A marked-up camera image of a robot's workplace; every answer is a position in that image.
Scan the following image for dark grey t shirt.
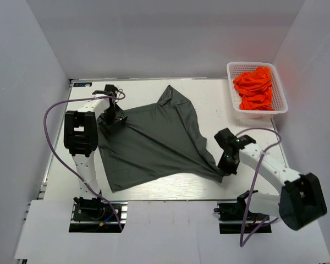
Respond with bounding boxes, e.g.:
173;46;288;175
98;86;224;192

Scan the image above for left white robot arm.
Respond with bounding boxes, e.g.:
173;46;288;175
64;85;127;197

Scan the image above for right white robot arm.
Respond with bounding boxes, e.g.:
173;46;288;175
214;128;327;230

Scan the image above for blue label sticker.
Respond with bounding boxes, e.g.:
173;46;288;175
73;82;92;87

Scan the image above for white plastic basket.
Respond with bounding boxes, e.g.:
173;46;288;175
227;62;288;118

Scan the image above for orange t shirt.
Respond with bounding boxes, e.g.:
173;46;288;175
233;67;274;111

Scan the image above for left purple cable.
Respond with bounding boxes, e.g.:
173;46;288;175
43;88;127;232

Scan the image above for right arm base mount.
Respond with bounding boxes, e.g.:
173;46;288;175
213;201;266;234

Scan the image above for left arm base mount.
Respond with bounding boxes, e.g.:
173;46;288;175
69;202;122;233

